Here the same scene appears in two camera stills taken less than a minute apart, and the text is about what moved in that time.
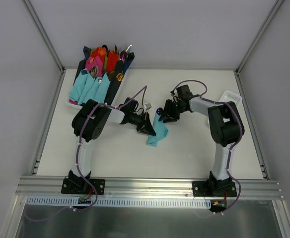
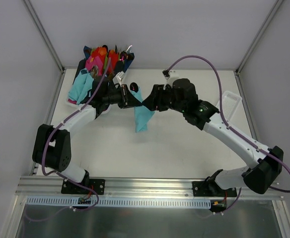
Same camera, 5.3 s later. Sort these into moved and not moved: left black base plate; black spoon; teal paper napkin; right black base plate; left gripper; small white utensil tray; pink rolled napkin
Moved: black spoon; left gripper; teal paper napkin
Not moved: right black base plate; small white utensil tray; left black base plate; pink rolled napkin
